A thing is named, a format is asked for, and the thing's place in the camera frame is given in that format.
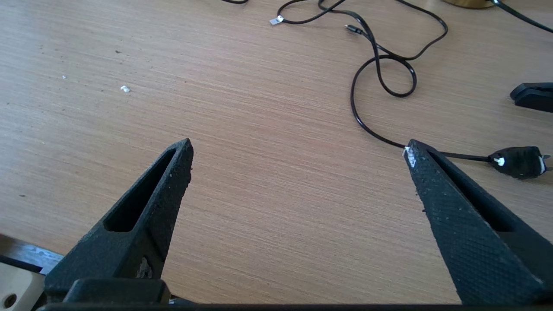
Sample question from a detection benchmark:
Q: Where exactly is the cream panel with screw hole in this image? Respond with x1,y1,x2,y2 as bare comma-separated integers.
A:
0,259,46,311

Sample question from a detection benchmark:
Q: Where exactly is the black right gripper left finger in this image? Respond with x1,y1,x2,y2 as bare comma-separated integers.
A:
43,138,194,304

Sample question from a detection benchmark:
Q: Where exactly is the black cable with silver connector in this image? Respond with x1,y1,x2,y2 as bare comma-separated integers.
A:
269,0,448,61

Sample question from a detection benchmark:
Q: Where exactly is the black lamp base cord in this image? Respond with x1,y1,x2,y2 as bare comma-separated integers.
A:
490,0,553,34

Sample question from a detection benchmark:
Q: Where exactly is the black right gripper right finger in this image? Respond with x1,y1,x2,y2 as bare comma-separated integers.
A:
404,138,553,306

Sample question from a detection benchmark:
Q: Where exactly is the black plastic clip stand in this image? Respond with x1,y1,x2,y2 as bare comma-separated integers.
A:
510,82,553,114

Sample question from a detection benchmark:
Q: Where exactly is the black lamp cable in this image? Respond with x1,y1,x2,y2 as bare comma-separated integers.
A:
319,0,552,180

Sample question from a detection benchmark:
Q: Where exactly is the brass desk lamp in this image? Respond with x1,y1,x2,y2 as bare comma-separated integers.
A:
443,0,496,9

